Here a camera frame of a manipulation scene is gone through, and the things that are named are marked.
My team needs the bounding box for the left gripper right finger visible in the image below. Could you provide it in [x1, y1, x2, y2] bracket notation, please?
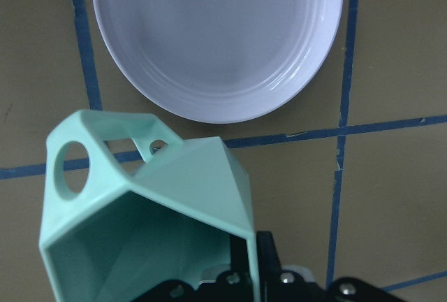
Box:
[256, 231, 282, 301]

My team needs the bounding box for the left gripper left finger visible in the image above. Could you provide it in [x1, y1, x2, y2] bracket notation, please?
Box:
[135, 236, 250, 302]

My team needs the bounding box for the mint green faceted cup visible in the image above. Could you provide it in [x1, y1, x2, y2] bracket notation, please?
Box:
[39, 110, 261, 301]

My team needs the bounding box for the lavender round plate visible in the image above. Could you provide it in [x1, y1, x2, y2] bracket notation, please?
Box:
[93, 0, 344, 124]

